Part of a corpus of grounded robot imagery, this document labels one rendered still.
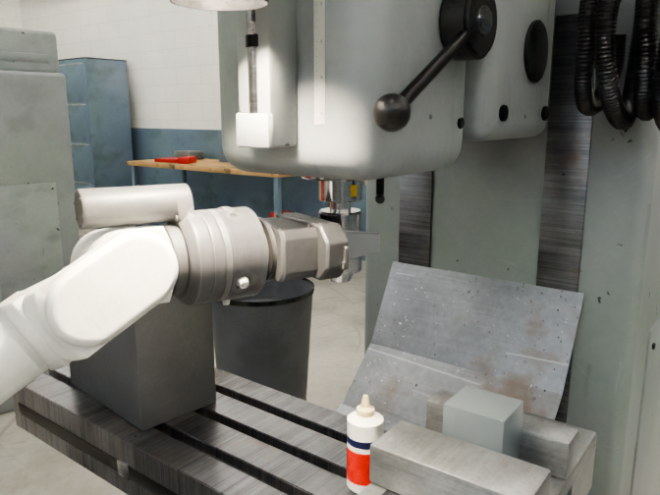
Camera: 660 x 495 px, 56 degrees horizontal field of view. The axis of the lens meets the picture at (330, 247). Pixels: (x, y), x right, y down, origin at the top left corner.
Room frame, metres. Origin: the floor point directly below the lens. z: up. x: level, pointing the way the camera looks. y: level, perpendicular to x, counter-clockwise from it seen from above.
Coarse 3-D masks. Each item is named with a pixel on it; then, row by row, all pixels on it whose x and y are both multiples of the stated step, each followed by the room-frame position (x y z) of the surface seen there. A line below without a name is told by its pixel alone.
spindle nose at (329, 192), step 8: (320, 184) 0.64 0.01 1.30; (328, 184) 0.63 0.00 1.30; (336, 184) 0.63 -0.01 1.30; (344, 184) 0.63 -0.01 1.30; (352, 184) 0.63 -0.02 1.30; (360, 184) 0.64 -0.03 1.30; (320, 192) 0.64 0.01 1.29; (328, 192) 0.63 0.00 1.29; (336, 192) 0.63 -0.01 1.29; (344, 192) 0.63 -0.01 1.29; (360, 192) 0.64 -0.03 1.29; (320, 200) 0.64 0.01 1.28; (328, 200) 0.63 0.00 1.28; (336, 200) 0.63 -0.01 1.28; (344, 200) 0.63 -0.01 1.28; (352, 200) 0.63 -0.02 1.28
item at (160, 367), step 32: (160, 320) 0.76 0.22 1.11; (192, 320) 0.80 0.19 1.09; (96, 352) 0.82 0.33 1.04; (128, 352) 0.75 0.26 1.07; (160, 352) 0.76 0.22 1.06; (192, 352) 0.80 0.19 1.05; (96, 384) 0.83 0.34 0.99; (128, 384) 0.76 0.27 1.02; (160, 384) 0.76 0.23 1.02; (192, 384) 0.80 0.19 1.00; (128, 416) 0.76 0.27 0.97; (160, 416) 0.76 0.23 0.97
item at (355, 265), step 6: (354, 222) 0.63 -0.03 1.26; (360, 222) 0.64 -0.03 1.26; (342, 228) 0.63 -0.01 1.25; (348, 228) 0.63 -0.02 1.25; (354, 228) 0.63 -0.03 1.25; (360, 228) 0.64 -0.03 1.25; (354, 258) 0.63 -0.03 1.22; (360, 258) 0.64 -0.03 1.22; (354, 264) 0.63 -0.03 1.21; (360, 264) 0.64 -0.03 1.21; (348, 270) 0.63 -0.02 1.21; (354, 270) 0.63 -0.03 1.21
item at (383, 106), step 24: (456, 0) 0.59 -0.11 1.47; (480, 0) 0.60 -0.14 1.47; (456, 24) 0.59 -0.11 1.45; (480, 24) 0.60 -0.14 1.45; (456, 48) 0.57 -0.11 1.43; (480, 48) 0.61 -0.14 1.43; (432, 72) 0.53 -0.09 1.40; (384, 96) 0.49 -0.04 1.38; (408, 96) 0.50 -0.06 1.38; (384, 120) 0.48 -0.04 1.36; (408, 120) 0.49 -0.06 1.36
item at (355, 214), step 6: (324, 210) 0.65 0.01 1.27; (330, 210) 0.65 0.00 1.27; (354, 210) 0.65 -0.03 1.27; (360, 210) 0.65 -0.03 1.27; (318, 216) 0.65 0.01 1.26; (324, 216) 0.63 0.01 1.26; (330, 216) 0.63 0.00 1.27; (336, 216) 0.63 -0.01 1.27; (342, 216) 0.63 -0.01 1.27; (348, 216) 0.63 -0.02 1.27; (354, 216) 0.63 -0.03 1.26; (360, 216) 0.64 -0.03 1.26; (336, 222) 0.63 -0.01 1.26; (342, 222) 0.63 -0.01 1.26; (348, 222) 0.63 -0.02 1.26
